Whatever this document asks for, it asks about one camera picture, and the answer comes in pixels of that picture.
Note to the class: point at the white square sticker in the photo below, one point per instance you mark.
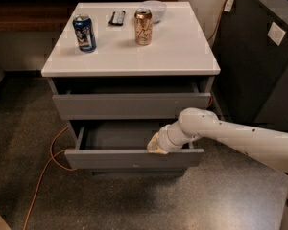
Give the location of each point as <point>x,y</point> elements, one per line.
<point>276,33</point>

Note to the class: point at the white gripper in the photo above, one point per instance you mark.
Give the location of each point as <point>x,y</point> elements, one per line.
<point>164,139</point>

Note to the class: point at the white bowl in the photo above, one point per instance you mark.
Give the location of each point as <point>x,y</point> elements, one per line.
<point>157,8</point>

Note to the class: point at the gold soda can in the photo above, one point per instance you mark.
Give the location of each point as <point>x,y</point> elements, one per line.
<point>143,25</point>

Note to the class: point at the wooden bench shelf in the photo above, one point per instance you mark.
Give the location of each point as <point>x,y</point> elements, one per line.
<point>41,15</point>

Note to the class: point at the grey drawer cabinet white top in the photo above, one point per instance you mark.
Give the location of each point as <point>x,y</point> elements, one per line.
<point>178,55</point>

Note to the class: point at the grey top drawer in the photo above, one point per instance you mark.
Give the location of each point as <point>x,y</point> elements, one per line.
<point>124,106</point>

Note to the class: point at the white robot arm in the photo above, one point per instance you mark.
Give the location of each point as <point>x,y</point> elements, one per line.
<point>266,146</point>

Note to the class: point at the blue soda can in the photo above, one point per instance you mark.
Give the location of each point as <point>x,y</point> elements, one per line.
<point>84,32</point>

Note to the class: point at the dark grey bin cabinet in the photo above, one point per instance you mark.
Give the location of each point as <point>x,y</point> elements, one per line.
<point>252,87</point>

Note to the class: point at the grey bottom drawer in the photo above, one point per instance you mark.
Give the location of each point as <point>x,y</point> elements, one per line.
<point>138,172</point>

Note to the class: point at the grey drawer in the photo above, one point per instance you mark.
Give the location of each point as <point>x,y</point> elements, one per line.
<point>138,172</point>
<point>124,106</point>
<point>120,145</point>

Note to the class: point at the black rectangular device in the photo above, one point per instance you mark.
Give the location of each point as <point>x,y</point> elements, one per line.
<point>117,18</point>

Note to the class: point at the white label tag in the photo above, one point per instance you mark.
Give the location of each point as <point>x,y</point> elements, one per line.
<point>228,5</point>

